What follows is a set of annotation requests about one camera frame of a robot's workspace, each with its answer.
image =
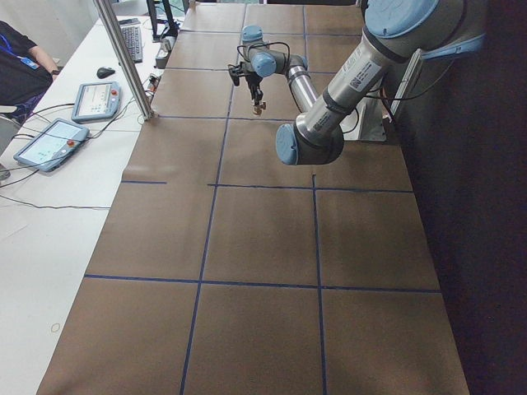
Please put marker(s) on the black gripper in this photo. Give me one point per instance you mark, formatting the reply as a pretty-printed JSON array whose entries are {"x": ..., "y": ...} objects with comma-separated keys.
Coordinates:
[{"x": 254, "y": 83}]

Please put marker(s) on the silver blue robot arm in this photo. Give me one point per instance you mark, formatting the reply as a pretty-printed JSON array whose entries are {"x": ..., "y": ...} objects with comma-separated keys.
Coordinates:
[{"x": 393, "y": 31}]

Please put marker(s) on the black monitor stand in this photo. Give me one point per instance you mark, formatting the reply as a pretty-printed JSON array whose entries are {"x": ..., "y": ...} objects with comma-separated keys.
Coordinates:
[{"x": 162, "y": 28}]

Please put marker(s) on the black keyboard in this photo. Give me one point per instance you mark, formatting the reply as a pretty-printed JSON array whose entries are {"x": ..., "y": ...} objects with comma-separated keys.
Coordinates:
[{"x": 133, "y": 40}]

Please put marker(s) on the black computer mouse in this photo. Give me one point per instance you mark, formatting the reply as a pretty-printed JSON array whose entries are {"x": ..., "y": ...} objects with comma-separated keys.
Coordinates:
[{"x": 104, "y": 72}]

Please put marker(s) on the far teach pendant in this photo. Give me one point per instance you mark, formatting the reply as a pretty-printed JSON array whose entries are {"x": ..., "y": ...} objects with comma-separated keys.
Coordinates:
[{"x": 96, "y": 102}]

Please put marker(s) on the teach pendant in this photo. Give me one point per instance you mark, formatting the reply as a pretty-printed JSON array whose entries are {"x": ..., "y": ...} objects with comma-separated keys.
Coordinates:
[
  {"x": 51, "y": 147},
  {"x": 96, "y": 102}
]

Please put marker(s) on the brown paper table cover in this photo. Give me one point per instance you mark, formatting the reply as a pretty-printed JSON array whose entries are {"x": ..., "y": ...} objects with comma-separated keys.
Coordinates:
[{"x": 220, "y": 270}]

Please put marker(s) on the near teach pendant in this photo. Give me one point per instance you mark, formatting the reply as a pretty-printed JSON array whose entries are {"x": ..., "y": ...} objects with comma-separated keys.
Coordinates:
[{"x": 51, "y": 147}]

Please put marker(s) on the seated person black shirt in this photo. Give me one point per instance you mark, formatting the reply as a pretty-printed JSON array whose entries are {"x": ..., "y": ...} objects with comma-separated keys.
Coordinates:
[{"x": 27, "y": 72}]

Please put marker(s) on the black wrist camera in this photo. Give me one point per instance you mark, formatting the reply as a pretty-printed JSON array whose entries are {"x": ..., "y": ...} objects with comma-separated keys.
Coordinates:
[{"x": 236, "y": 72}]

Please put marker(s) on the aluminium frame post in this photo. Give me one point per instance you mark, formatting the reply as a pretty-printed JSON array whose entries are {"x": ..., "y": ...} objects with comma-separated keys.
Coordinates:
[{"x": 111, "y": 24}]

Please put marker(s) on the white mount base plate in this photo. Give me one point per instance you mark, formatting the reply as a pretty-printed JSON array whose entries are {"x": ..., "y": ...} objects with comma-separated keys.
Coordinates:
[{"x": 370, "y": 121}]

